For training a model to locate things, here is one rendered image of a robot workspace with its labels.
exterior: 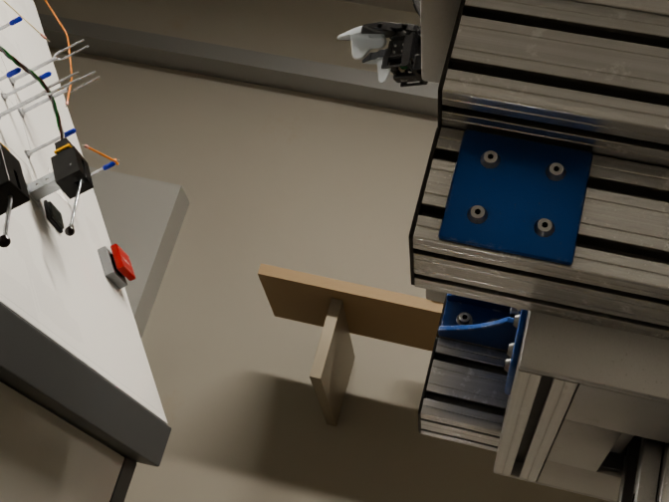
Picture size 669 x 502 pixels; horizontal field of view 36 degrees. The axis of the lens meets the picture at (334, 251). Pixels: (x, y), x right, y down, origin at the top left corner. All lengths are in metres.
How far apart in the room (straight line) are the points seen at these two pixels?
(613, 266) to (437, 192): 0.13
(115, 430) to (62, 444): 0.08
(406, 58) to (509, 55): 1.03
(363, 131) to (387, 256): 0.47
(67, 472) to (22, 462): 0.11
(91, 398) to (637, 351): 0.88
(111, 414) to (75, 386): 0.11
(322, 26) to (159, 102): 0.63
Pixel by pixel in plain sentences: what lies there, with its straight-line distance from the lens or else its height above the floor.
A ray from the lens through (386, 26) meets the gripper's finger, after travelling 1.78.
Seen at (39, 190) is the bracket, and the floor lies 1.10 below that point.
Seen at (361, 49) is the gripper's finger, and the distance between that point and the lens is 1.79.
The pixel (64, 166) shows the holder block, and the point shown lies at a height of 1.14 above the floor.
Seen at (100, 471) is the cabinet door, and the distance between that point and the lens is 1.62.
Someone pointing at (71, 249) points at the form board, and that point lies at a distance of 1.65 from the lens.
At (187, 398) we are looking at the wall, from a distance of 3.22.
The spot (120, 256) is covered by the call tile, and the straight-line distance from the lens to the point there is 1.77.
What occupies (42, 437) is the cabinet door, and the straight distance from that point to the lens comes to 1.48.
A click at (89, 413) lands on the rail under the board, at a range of 1.48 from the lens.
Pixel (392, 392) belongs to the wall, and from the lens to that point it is 3.14.
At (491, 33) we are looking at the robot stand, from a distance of 0.73.
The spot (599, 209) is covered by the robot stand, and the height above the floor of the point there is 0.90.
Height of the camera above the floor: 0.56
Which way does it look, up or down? 22 degrees up
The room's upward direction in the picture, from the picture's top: 16 degrees clockwise
